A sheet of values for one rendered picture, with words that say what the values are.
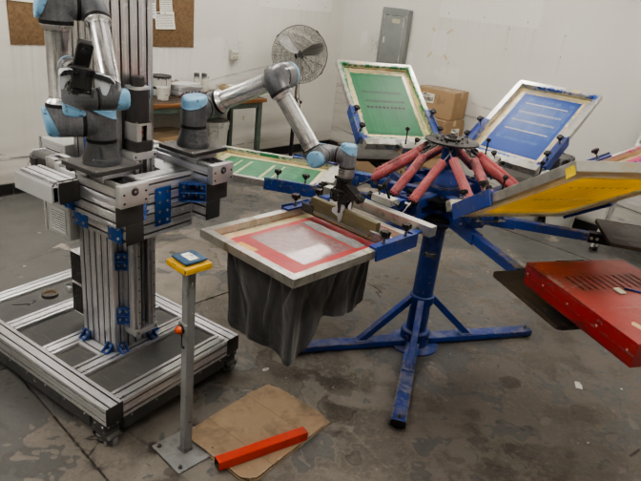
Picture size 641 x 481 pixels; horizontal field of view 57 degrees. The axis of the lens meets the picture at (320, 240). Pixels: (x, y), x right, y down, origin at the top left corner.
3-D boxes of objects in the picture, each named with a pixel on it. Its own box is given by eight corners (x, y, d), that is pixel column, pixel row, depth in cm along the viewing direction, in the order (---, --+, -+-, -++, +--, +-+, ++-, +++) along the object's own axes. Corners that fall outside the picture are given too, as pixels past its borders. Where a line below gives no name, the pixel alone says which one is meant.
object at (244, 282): (287, 368, 244) (297, 277, 227) (221, 324, 271) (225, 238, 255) (293, 366, 246) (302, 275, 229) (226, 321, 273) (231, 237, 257)
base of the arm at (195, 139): (169, 143, 272) (170, 122, 268) (194, 139, 284) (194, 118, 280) (193, 151, 264) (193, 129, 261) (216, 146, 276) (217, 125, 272)
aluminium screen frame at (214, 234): (293, 289, 217) (294, 280, 216) (199, 237, 253) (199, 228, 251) (415, 243, 272) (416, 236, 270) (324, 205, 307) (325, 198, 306)
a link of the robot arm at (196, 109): (175, 123, 267) (175, 94, 261) (191, 119, 278) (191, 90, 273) (197, 128, 263) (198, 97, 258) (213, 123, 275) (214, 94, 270)
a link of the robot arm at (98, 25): (106, 3, 221) (128, 117, 209) (74, 0, 216) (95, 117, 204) (110, -18, 212) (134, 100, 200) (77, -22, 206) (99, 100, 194)
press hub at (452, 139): (421, 367, 346) (465, 144, 295) (369, 339, 370) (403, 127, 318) (455, 345, 373) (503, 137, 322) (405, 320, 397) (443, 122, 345)
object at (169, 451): (178, 474, 253) (181, 276, 216) (151, 447, 266) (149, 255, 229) (219, 451, 268) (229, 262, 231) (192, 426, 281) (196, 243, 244)
